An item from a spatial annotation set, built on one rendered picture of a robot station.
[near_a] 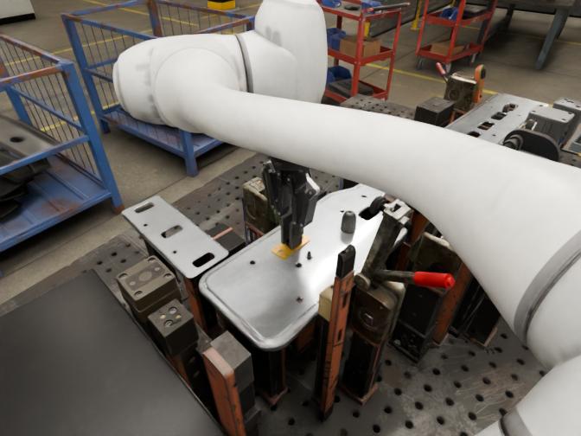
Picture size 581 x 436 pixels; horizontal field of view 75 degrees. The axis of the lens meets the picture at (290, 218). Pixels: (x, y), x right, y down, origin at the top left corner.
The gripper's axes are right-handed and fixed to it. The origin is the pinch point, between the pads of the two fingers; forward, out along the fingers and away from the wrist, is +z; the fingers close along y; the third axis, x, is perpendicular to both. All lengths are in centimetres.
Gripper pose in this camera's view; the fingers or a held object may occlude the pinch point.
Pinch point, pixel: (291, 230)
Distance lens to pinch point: 76.1
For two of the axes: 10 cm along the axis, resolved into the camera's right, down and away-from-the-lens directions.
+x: 7.1, -4.5, 5.4
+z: 0.0, 7.7, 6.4
